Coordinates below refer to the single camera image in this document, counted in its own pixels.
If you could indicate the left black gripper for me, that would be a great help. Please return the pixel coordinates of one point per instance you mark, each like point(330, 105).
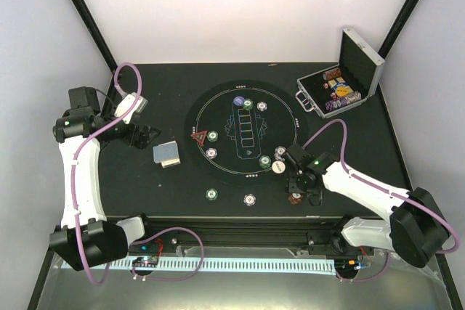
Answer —
point(142, 141)

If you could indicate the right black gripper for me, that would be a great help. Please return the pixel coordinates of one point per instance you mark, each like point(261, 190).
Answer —
point(291, 187)

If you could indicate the white dealer button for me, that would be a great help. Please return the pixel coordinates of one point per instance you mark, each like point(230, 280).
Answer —
point(278, 167)

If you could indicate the blue chips seat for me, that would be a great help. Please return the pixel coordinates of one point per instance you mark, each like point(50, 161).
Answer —
point(279, 152)
point(211, 153)
point(261, 106)

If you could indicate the green chips seat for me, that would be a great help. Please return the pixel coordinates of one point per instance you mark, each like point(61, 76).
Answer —
point(248, 104)
point(265, 161)
point(212, 136)

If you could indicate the blue chip stack front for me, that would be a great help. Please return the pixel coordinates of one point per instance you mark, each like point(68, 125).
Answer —
point(249, 200)

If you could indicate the blue chips top seat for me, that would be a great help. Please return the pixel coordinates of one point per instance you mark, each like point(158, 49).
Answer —
point(261, 106)

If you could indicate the green chip stack front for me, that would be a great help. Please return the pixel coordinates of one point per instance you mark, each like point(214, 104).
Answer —
point(211, 194)

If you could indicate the green chips top seat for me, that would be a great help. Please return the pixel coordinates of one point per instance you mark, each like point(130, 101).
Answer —
point(248, 104)

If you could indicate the purple small blind button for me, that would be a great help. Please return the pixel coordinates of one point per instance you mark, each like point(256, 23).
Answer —
point(239, 101)

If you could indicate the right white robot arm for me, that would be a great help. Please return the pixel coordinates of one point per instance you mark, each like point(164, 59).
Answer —
point(408, 223)

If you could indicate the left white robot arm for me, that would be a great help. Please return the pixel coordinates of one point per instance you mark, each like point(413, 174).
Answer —
point(86, 238)

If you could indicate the brown chip stack front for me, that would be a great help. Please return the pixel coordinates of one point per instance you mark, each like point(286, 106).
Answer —
point(295, 199)

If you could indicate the red triangle marker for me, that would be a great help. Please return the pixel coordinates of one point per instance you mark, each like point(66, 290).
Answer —
point(200, 137)

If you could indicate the purple chip row in case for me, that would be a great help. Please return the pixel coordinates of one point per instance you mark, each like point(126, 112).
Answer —
point(332, 105)

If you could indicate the round black poker mat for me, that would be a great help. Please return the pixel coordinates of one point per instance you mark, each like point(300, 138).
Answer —
point(244, 135)

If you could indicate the orange big blind button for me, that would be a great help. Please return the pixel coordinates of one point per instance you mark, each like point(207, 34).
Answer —
point(341, 90)

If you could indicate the blue playing card box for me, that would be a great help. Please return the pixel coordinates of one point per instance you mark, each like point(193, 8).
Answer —
point(337, 82)

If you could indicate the orange chip row in case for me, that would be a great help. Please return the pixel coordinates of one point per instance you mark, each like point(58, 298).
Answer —
point(332, 74)

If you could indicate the aluminium poker case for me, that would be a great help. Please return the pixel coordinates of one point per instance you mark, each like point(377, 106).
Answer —
point(361, 68)

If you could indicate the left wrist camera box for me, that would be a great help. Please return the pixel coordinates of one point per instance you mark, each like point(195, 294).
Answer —
point(130, 105)

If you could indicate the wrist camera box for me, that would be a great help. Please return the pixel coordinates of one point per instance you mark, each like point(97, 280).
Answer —
point(130, 105)
point(297, 156)

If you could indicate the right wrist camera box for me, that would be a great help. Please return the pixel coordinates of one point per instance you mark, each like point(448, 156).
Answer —
point(297, 156)

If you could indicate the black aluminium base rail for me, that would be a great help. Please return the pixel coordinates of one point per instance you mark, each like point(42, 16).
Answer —
point(316, 236)

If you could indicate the white slotted cable duct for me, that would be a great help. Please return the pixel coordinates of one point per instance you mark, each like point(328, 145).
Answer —
point(244, 265)

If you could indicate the left black frame post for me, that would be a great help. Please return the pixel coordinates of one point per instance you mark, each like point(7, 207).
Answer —
point(97, 37)

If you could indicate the black frame post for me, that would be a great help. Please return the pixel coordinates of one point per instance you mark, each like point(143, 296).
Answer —
point(397, 26)
point(97, 37)

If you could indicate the right black frame post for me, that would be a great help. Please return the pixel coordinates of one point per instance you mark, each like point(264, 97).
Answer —
point(397, 26)

